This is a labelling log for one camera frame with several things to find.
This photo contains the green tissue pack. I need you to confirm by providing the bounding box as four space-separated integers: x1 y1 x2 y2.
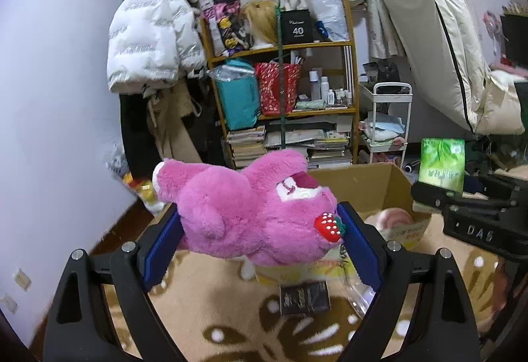
418 138 465 194

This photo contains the pink plush bear toy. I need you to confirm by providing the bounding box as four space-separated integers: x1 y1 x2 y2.
152 149 345 266

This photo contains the pink swirl roll plush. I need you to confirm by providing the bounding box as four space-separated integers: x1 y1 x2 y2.
365 207 413 231

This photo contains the cardboard box with yellow print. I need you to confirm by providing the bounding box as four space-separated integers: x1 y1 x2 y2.
254 163 431 286

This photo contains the purple toy in plastic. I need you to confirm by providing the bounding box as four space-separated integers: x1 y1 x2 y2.
344 273 376 318

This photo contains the white utility cart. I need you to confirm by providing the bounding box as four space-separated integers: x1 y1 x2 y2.
360 82 413 167

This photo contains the black Face tissue pack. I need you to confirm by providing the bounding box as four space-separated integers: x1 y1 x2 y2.
279 281 331 316

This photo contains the beige brown patterned blanket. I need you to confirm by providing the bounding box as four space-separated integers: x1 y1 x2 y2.
98 212 509 362

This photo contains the plastic bag with toys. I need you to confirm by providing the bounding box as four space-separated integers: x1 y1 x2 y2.
106 143 166 216

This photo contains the wooden shelf unit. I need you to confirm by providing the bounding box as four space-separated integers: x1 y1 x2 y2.
199 0 360 164

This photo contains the cream folded mattress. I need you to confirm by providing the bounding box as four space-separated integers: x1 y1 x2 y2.
382 0 524 135

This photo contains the stack of books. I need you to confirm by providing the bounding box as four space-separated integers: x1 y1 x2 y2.
226 126 267 170

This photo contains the red patterned gift bag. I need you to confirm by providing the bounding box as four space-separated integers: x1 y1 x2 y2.
255 62 302 117

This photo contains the black box number 40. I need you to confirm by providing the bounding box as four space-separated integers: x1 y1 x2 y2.
280 10 313 45

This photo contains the beige hanging coat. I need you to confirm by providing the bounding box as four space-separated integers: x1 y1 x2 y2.
147 79 201 163

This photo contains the teal shopping bag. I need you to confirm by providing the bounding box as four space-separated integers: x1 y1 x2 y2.
210 59 260 130

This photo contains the green thin pole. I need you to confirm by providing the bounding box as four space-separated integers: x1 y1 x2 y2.
276 0 286 150

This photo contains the blonde wig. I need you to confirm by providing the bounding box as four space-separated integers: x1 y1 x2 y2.
242 0 278 49

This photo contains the white puffer jacket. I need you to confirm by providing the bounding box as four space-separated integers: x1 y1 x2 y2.
107 0 206 95

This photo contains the lower wall socket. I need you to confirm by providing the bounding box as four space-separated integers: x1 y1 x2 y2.
0 294 18 314

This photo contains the wall socket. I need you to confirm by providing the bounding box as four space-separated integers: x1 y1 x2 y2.
0 294 18 314
14 268 31 291

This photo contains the upper wall socket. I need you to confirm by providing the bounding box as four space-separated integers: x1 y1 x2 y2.
14 268 31 291

